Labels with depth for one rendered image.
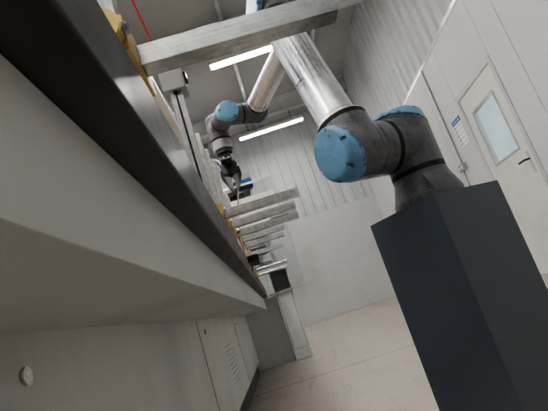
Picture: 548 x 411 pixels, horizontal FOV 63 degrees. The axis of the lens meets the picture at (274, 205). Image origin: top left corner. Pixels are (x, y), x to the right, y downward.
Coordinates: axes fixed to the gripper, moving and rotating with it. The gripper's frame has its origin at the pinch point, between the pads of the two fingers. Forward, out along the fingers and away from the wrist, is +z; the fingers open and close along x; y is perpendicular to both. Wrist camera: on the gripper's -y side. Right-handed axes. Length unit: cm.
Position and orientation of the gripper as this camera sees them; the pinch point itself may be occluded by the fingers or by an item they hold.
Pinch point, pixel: (236, 191)
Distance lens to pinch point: 193.6
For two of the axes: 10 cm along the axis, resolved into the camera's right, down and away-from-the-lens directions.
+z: 3.0, 9.3, -2.1
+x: -9.5, 2.9, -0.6
